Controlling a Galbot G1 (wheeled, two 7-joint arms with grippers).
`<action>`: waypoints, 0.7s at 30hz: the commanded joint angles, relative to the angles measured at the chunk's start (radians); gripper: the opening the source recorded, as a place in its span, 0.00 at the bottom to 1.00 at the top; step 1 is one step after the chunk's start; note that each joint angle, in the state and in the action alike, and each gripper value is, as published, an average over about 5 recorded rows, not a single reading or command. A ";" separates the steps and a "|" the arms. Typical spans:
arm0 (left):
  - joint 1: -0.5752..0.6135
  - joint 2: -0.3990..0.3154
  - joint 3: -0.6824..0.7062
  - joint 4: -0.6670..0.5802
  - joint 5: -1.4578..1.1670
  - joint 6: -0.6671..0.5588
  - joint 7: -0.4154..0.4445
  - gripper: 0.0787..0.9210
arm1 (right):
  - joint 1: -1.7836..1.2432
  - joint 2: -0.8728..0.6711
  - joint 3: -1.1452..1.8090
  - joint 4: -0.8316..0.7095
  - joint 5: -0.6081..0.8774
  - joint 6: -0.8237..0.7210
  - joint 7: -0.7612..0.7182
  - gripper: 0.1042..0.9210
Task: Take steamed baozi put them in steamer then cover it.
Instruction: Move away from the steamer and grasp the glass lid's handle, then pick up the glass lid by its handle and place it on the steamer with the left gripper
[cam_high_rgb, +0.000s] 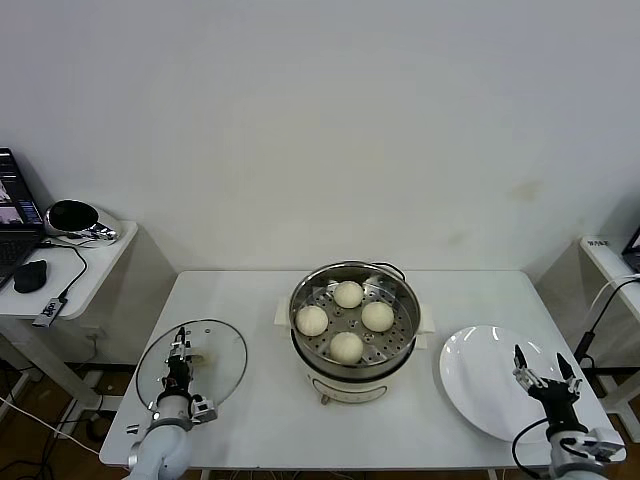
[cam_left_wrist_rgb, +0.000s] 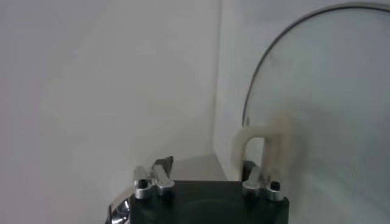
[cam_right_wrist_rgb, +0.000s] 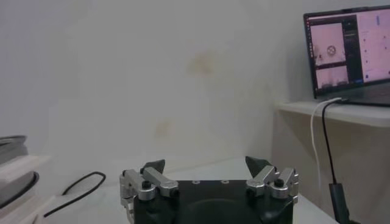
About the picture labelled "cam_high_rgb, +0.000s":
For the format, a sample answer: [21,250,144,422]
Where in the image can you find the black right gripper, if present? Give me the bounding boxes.
[512,343,584,429]

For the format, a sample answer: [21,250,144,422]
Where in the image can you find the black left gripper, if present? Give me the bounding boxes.
[166,326,196,394]

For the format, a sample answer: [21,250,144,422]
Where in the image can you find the round glass pot lid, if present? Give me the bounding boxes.
[135,319,250,415]

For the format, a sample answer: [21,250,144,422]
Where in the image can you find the white steamed baozi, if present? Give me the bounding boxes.
[329,331,365,365]
[360,301,396,333]
[295,304,330,336]
[332,280,364,309]

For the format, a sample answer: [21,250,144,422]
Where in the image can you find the stainless steel steamer basket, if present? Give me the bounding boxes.
[273,259,436,381]

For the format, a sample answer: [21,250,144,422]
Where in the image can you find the white round plate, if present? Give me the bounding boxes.
[439,324,572,445]

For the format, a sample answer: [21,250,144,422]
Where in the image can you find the grey usb hub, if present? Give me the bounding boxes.
[32,295,69,329]

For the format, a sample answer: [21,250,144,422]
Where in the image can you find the dark laptop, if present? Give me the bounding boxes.
[621,232,640,274]

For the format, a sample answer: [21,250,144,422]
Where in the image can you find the black computer mouse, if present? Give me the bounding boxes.
[13,259,49,294]

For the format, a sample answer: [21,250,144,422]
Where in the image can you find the cream electric cooking pot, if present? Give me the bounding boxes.
[273,299,436,405]

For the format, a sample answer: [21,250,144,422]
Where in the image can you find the chrome and black headset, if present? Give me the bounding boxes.
[43,198,125,247]

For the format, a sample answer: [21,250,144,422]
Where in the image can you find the black laptop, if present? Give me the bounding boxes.
[0,147,45,291]

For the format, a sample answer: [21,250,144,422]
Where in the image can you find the black cable with adapter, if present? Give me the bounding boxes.
[573,278,640,369]

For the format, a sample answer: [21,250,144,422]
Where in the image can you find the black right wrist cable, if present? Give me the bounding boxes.
[510,418,551,480]

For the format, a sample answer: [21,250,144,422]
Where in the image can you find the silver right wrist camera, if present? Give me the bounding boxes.
[574,427,626,464]

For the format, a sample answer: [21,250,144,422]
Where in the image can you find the black usb cable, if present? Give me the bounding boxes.
[39,238,88,301]

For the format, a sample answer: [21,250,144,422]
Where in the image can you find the white floor cable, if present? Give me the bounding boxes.
[0,393,103,457]

